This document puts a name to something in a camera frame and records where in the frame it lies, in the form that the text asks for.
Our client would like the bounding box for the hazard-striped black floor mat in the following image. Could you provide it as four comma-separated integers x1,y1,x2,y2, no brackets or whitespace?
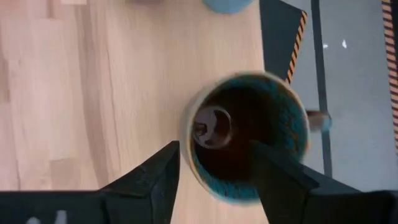
381,0,398,153

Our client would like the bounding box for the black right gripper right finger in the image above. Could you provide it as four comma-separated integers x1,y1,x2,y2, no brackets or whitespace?
251,141,320,224

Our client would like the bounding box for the black board with hazard edge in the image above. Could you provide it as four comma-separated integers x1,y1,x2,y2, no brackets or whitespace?
259,0,308,85

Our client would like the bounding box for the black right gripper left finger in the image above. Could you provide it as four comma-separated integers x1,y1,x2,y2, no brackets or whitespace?
99,140,181,224

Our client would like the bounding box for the wooden shelf with black legs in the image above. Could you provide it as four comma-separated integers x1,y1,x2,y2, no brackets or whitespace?
46,0,265,224

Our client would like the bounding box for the dark speckled teal mug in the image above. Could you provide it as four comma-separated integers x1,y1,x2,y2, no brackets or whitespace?
179,70,333,207

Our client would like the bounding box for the light blue mug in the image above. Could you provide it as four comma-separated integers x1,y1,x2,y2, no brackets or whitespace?
201,0,254,15

